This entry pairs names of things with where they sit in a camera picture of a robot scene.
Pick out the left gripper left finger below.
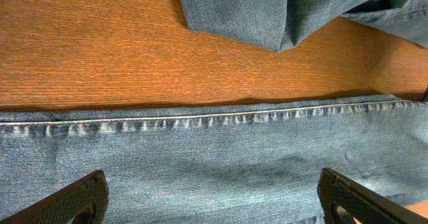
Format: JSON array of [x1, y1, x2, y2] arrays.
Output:
[[1, 170, 109, 224]]

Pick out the blue denim jeans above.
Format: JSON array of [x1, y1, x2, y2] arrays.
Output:
[[1, 0, 427, 223]]

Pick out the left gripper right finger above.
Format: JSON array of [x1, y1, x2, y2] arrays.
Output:
[[317, 168, 427, 224]]

